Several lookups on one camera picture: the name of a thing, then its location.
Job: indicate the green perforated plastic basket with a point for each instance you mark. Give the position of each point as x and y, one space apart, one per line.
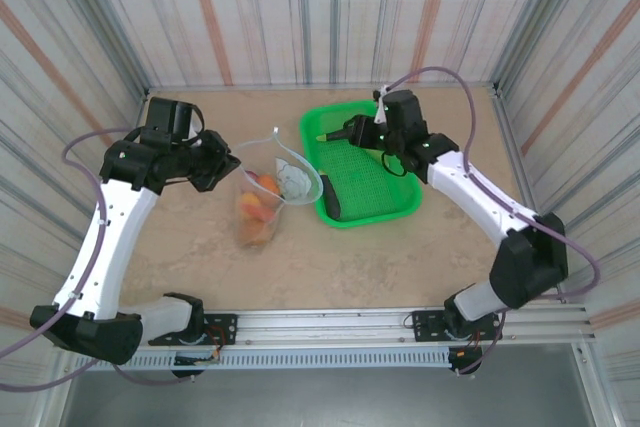
370 182

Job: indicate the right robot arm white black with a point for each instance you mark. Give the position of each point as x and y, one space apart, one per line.
480 197

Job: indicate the orange toy carrot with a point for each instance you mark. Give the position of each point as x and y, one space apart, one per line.
255 233

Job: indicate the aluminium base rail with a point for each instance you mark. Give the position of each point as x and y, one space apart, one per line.
325 322

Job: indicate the dark purple toy eggplant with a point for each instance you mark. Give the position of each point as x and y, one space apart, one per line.
331 197

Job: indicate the orange toy fruit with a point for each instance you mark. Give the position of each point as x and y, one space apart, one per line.
270 184

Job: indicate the peach coloured toy food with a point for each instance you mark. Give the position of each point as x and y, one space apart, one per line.
250 204

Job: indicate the red toy food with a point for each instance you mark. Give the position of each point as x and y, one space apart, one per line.
252 177

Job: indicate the clear printed zip-top bag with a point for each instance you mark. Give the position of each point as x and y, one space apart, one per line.
295 182

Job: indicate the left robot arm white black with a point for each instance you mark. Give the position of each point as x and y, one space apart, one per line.
100 257

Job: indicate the aluminium frame bar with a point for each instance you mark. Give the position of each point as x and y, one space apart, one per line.
500 103
250 86

